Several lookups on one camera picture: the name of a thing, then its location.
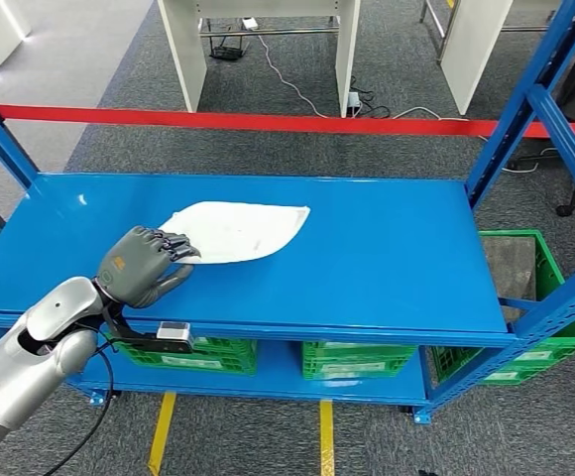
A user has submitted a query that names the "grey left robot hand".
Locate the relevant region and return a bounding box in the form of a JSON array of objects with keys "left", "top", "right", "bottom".
[{"left": 95, "top": 225, "right": 202, "bottom": 310}]

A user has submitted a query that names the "large green plastic crate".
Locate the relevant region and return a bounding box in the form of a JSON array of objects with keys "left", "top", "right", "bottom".
[{"left": 431, "top": 228, "right": 575, "bottom": 388}]

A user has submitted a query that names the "white desk with metal bar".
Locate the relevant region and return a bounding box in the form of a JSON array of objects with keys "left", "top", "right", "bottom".
[{"left": 156, "top": 0, "right": 361, "bottom": 118}]

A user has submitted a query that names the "white desk with metal legs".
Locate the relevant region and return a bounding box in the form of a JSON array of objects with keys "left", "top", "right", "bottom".
[{"left": 419, "top": 0, "right": 575, "bottom": 117}]

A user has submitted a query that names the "red barrier belt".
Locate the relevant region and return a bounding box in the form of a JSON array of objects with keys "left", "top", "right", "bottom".
[{"left": 0, "top": 103, "right": 575, "bottom": 141}]

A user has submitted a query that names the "blue metal shelf rack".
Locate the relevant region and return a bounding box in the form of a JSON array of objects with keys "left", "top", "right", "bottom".
[{"left": 0, "top": 0, "right": 575, "bottom": 427}]

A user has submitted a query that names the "black floor cable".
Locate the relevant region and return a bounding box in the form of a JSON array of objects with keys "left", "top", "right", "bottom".
[{"left": 349, "top": 75, "right": 392, "bottom": 120}]

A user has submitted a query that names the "white curved plastic part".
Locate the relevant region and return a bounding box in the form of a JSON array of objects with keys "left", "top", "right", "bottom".
[{"left": 158, "top": 199, "right": 312, "bottom": 266}]

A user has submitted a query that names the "white cable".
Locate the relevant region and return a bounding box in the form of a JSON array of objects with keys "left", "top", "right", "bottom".
[{"left": 256, "top": 34, "right": 540, "bottom": 176}]

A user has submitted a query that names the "black router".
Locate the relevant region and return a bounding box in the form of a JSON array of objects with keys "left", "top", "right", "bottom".
[{"left": 209, "top": 34, "right": 244, "bottom": 62}]

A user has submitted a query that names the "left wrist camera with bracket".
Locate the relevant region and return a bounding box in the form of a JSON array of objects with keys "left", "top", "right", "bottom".
[{"left": 103, "top": 308, "right": 195, "bottom": 356}]

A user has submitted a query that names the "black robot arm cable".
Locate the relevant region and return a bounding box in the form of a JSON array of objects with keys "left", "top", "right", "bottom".
[{"left": 45, "top": 328, "right": 116, "bottom": 476}]

